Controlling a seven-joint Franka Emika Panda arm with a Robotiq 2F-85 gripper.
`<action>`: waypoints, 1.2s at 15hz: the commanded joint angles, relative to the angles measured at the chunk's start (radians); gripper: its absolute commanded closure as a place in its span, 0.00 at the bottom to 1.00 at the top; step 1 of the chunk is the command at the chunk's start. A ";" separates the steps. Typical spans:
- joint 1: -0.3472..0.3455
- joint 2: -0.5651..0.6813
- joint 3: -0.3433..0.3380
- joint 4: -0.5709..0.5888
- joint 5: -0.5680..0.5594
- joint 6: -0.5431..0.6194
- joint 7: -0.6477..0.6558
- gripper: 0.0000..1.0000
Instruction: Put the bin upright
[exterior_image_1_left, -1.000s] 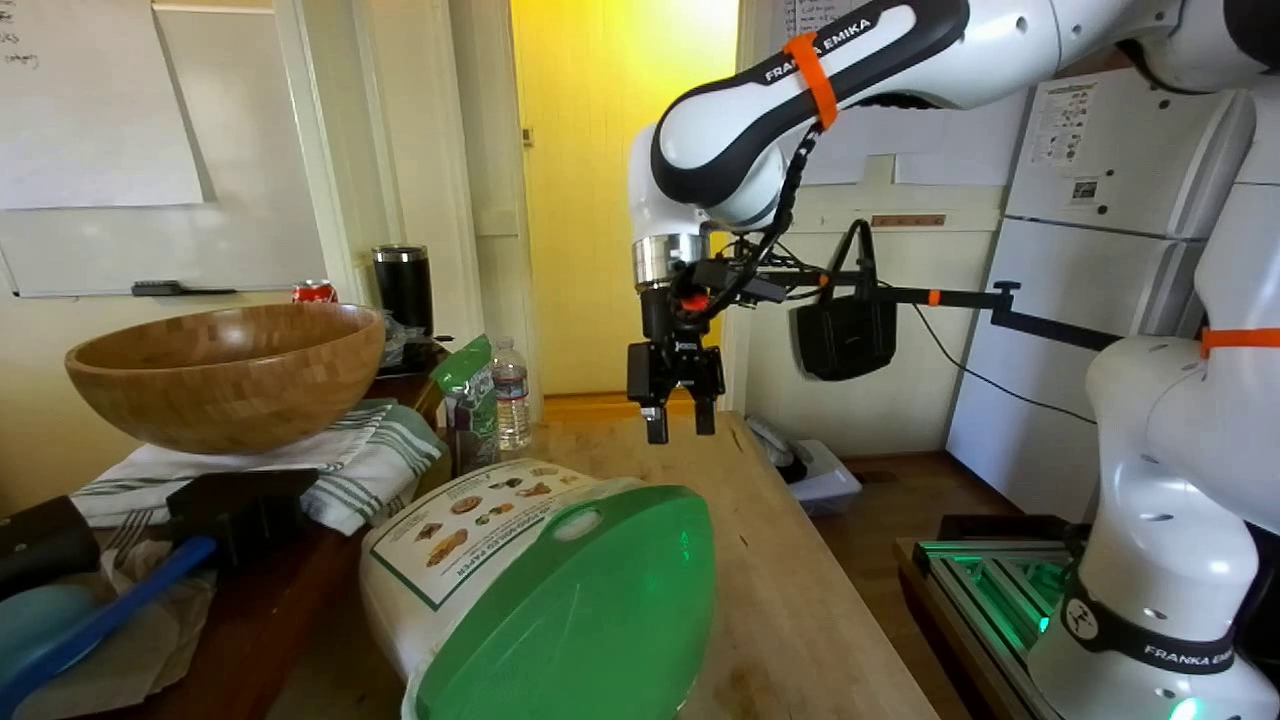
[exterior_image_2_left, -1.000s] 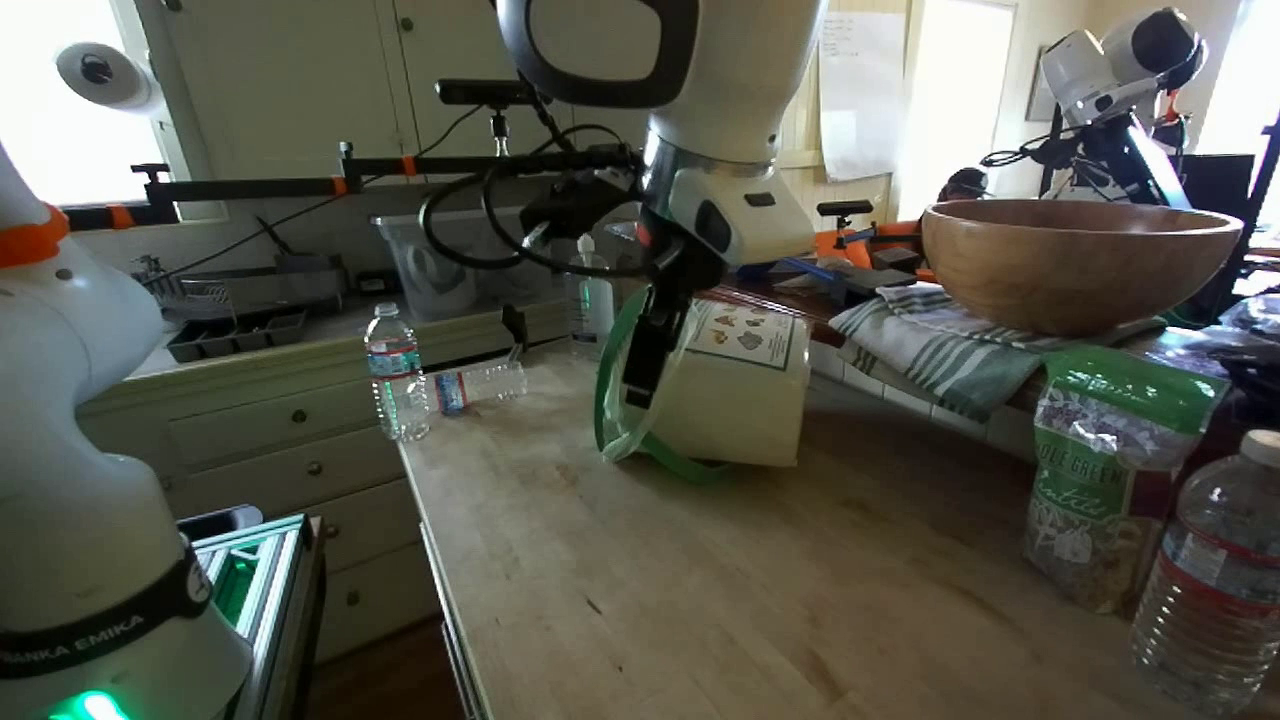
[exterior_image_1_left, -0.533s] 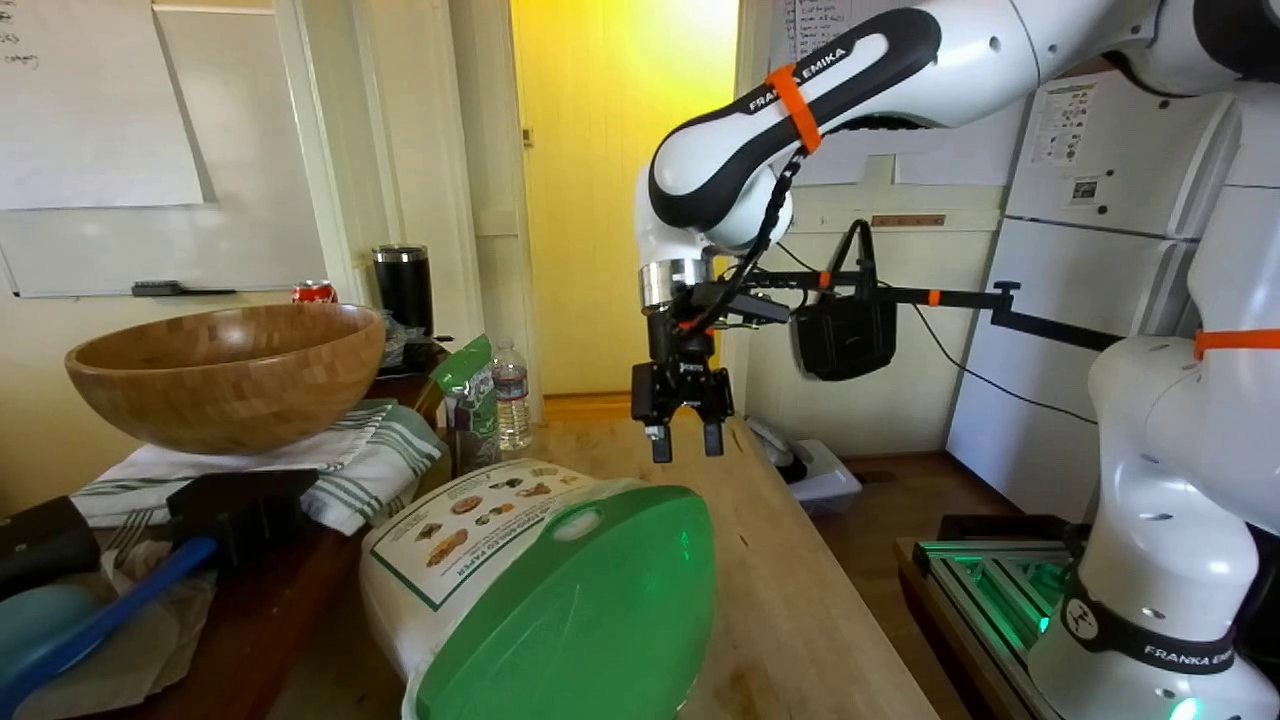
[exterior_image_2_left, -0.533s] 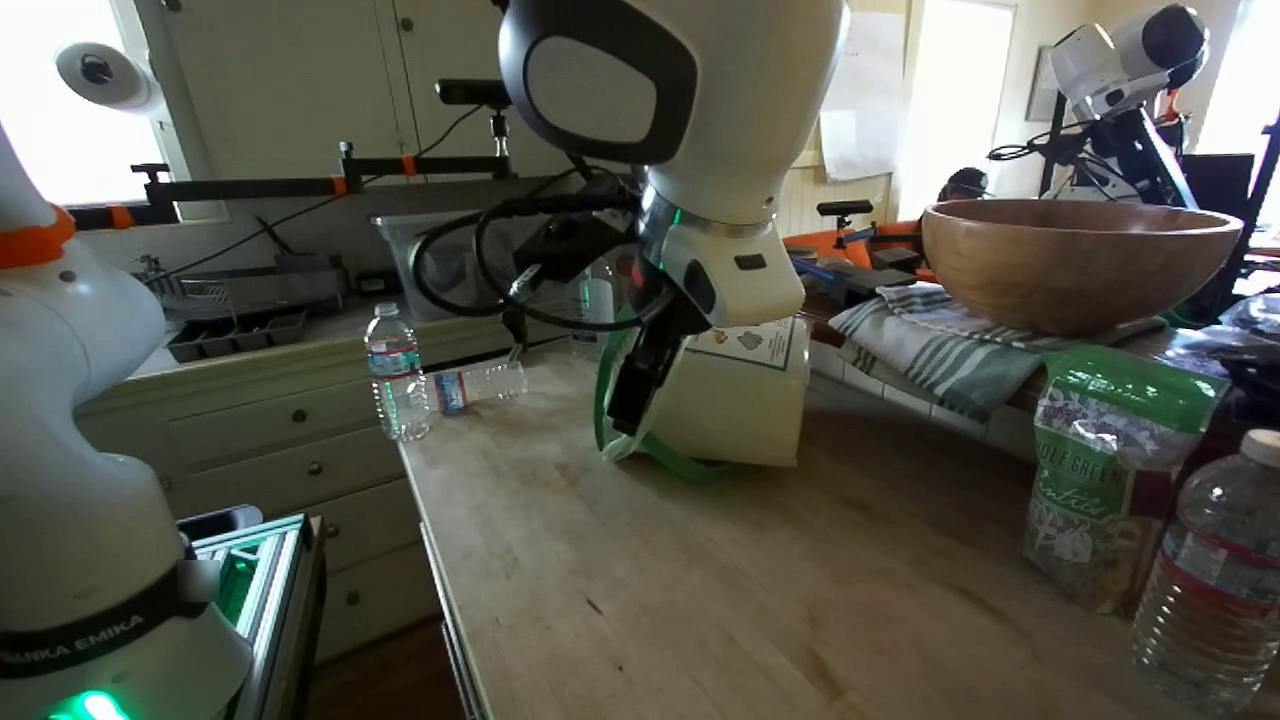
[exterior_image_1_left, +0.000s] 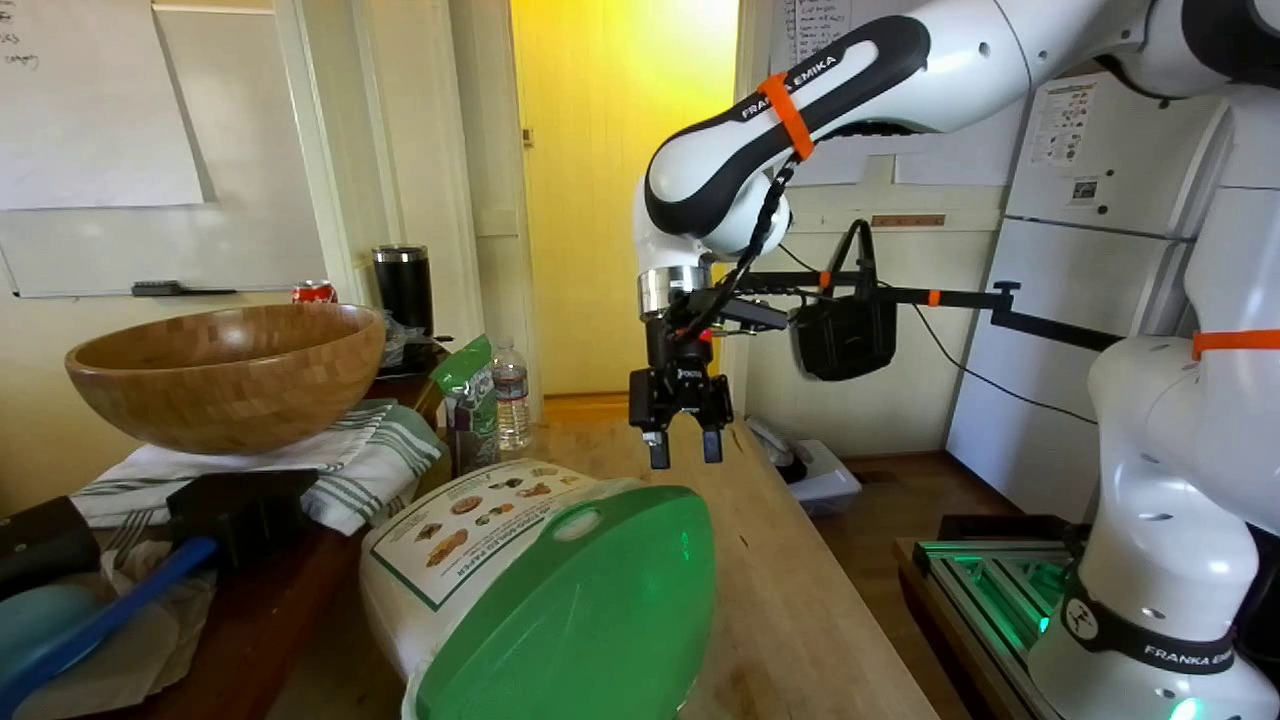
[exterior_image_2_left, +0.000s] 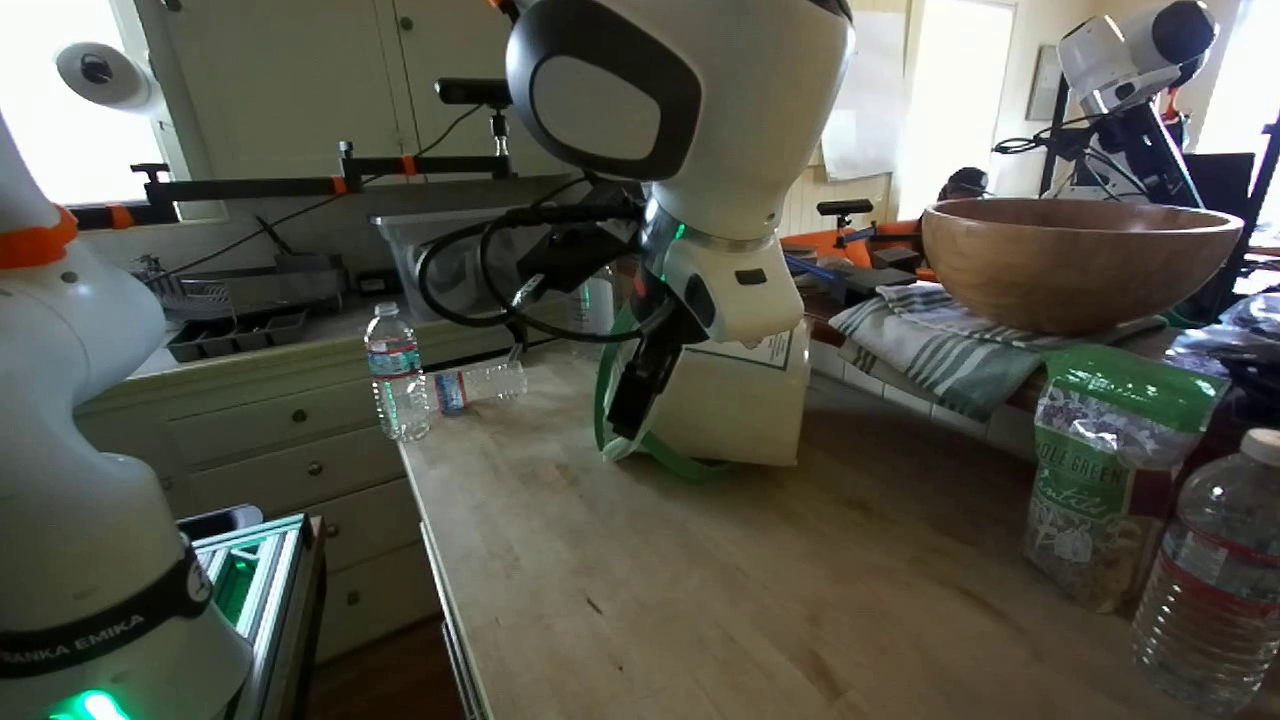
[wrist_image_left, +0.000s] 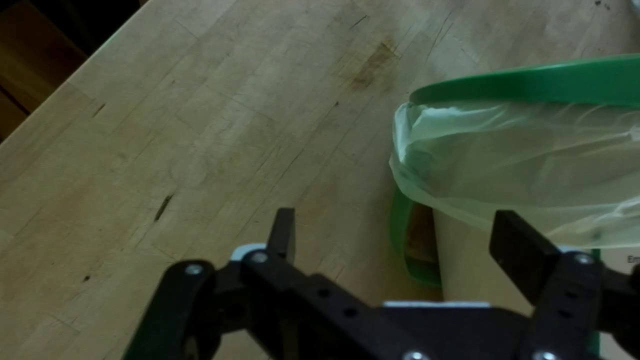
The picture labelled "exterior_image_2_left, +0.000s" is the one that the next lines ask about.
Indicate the green white snack bag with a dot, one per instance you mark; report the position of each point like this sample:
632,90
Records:
1107,466

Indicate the small clear water bottle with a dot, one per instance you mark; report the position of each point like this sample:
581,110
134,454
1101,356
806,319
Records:
396,375

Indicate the dark crumpled bag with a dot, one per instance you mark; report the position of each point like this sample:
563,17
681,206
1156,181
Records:
1232,347

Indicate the large clear water bottle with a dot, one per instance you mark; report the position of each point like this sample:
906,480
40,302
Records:
1215,587

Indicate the clear bottle blue red label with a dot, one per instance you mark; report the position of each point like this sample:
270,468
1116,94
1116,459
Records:
480,385

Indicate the white paper sheet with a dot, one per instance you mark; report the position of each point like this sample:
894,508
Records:
866,105

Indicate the metal box with green light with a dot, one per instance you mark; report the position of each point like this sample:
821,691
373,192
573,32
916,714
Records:
260,587

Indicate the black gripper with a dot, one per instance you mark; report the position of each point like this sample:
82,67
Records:
665,354

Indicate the striped folded paper bag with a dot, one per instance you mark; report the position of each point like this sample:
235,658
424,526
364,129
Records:
933,347

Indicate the clear plastic storage container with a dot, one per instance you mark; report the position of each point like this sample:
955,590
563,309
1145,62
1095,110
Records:
401,263

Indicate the black camera on stand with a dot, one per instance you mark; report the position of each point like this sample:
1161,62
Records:
469,90

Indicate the black rail with orange clamps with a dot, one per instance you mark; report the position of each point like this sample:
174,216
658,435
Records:
265,186

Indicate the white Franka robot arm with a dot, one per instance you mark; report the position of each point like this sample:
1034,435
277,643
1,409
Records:
82,533

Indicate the cream cabinet with drawers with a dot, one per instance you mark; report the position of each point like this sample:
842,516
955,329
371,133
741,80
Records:
265,442

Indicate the dark dish rack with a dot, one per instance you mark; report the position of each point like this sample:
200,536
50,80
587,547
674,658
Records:
255,320

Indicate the large wooden bowl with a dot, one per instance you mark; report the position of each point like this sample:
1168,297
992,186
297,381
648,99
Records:
1083,263

